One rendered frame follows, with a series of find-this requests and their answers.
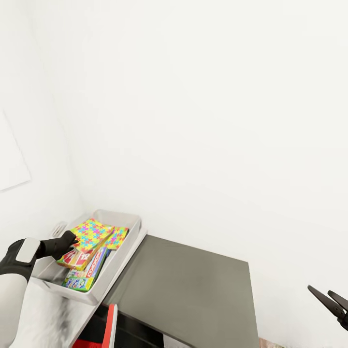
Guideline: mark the toy box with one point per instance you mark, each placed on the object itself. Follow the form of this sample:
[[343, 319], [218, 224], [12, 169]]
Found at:
[[50, 276]]

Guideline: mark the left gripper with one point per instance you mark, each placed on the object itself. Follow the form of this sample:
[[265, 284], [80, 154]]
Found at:
[[64, 244]]

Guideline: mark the desk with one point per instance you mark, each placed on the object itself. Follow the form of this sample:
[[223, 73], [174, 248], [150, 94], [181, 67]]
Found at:
[[168, 295]]

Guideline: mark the painting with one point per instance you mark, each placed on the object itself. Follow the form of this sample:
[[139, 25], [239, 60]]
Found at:
[[12, 167]]

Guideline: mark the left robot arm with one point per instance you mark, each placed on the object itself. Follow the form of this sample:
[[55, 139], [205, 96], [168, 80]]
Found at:
[[15, 272]]

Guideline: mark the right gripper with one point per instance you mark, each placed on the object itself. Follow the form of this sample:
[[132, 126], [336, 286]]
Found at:
[[338, 306]]

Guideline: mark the jigsaw puzzle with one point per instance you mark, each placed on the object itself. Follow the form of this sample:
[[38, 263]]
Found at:
[[116, 238], [88, 234]]

